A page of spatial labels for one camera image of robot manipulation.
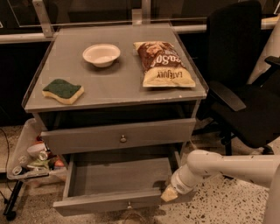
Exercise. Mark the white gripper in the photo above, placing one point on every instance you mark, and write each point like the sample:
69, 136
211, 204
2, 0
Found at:
179, 185

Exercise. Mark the grey drawer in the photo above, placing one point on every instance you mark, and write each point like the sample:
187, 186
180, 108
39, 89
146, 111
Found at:
68, 141
106, 181

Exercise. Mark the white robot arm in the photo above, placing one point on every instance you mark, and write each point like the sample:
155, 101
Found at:
201, 165

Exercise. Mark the grey top drawer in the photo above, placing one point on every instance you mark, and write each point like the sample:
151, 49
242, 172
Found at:
68, 141

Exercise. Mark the grey drawer cabinet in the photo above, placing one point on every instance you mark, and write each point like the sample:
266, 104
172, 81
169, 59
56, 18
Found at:
115, 94

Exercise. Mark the black office chair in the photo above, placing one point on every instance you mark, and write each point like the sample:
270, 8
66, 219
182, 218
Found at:
236, 108

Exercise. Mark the brown yellow chip bag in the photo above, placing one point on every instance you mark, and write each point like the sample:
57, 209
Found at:
162, 66

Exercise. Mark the silver can in bin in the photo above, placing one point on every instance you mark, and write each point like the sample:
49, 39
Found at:
43, 155

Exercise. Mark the white cup in bin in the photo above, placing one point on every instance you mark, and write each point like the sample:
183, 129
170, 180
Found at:
35, 149

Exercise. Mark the green yellow sponge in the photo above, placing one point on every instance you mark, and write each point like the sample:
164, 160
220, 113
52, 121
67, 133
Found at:
63, 91

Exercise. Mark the white paper bowl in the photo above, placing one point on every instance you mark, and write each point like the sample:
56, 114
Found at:
101, 55

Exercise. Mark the clear plastic side bin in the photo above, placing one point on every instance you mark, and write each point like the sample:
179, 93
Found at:
24, 167

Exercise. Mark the black stand leg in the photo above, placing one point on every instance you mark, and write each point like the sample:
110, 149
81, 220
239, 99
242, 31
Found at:
8, 212

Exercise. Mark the metal rail with brackets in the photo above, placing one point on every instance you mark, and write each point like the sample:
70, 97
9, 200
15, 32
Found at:
24, 21

